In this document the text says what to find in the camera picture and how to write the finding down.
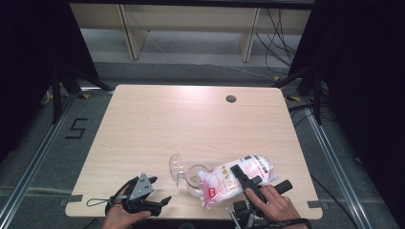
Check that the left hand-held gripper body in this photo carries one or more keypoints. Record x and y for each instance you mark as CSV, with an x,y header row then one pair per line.
x,y
141,187

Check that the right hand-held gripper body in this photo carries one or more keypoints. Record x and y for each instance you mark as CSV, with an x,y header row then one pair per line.
x,y
245,213

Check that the red and white sugar bag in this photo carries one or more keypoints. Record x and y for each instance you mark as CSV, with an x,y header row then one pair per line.
x,y
223,184

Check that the clear glass jar with hinged lid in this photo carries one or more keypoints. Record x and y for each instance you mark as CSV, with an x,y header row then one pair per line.
x,y
192,178

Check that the person's right hand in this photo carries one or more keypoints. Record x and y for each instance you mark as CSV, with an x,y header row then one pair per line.
x,y
280,206

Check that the person's left hand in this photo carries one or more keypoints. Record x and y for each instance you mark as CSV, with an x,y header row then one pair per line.
x,y
117,219

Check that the grey tape piece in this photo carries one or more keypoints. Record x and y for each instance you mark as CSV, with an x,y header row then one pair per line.
x,y
74,198
318,204

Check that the yellow and black tape piece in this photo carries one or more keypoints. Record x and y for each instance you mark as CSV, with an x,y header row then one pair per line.
x,y
293,98
85,95
276,78

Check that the black metal stand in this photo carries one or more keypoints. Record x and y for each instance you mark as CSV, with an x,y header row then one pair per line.
x,y
317,95
56,95

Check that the beige wooden shelf unit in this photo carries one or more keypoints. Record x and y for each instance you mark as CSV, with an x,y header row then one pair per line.
x,y
191,19

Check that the black curtain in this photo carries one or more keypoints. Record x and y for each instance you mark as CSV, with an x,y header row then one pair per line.
x,y
25,47
366,63

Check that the silver metal floor rail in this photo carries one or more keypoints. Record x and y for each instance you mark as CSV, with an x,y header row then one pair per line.
x,y
37,159
336,159

